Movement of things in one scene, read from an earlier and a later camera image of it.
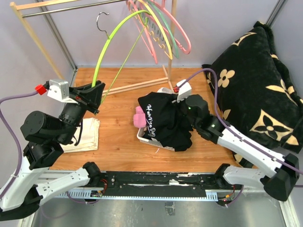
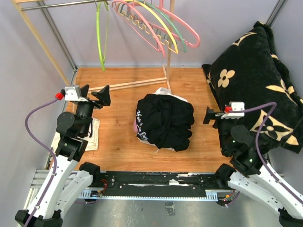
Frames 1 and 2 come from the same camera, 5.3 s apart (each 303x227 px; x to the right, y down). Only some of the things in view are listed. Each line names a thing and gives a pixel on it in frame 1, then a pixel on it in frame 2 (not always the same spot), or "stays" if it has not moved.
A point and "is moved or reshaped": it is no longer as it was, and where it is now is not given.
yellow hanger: x=156 y=18 -> x=147 y=30
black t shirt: x=168 y=122 stays
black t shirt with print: x=171 y=122 is moved or reshaped
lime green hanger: x=148 y=13 -> x=102 y=58
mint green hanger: x=168 y=26 is moved or reshaped
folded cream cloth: x=89 y=137 stays
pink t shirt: x=139 y=119 -> x=135 y=126
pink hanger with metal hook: x=150 y=48 -> x=115 y=3
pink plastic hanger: x=162 y=5 -> x=175 y=16
